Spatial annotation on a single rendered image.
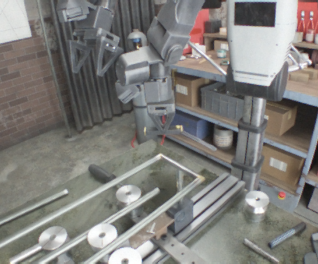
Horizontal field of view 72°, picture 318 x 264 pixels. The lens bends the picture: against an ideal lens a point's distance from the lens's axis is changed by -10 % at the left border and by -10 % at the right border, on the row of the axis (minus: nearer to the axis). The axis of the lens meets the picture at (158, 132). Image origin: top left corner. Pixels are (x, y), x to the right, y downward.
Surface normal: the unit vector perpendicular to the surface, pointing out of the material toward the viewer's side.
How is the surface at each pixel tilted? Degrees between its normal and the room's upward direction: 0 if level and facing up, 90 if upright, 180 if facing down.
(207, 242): 0
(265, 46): 90
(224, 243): 0
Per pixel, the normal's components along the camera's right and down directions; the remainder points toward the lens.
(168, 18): -0.77, 0.17
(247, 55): -0.61, 0.43
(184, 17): 0.51, 0.65
